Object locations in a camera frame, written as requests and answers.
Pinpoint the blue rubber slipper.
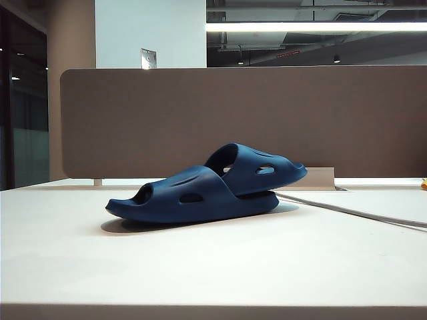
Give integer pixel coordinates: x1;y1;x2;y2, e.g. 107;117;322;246
105;165;280;224
203;142;308;197

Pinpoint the brown desk divider panel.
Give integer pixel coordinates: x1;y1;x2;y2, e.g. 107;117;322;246
59;65;427;181

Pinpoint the white ceiling light strip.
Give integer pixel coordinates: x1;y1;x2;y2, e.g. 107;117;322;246
205;22;427;33

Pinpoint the metal wall plate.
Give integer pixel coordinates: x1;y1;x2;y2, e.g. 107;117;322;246
140;47;157;70

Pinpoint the grey cable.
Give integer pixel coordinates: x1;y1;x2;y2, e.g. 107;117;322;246
278;192;427;230

